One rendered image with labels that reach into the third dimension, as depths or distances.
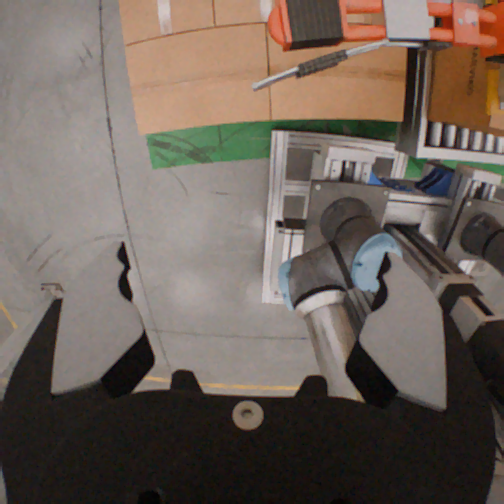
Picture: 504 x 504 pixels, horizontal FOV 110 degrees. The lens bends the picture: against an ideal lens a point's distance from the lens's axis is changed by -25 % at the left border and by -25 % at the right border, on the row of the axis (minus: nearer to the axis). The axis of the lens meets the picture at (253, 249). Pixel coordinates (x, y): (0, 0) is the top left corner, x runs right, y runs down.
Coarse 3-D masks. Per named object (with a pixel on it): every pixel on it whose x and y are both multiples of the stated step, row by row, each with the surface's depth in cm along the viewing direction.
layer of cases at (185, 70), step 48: (144, 0) 68; (192, 0) 69; (240, 0) 69; (144, 48) 78; (192, 48) 79; (240, 48) 79; (336, 48) 77; (384, 48) 75; (144, 96) 88; (192, 96) 89; (240, 96) 89; (288, 96) 88; (336, 96) 87; (384, 96) 86
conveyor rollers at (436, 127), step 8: (440, 24) 68; (432, 128) 92; (440, 128) 89; (448, 128) 90; (464, 128) 88; (432, 136) 93; (440, 136) 92; (448, 136) 92; (464, 136) 90; (472, 136) 92; (480, 136) 88; (488, 136) 89; (496, 136) 90; (432, 144) 94; (448, 144) 93; (464, 144) 92; (472, 144) 93; (488, 144) 90; (496, 144) 91; (496, 152) 93
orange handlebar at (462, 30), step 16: (352, 0) 22; (368, 0) 22; (272, 16) 24; (448, 16) 22; (464, 16) 21; (480, 16) 20; (272, 32) 25; (352, 32) 25; (368, 32) 24; (384, 32) 24; (432, 32) 23; (448, 32) 23; (464, 32) 22
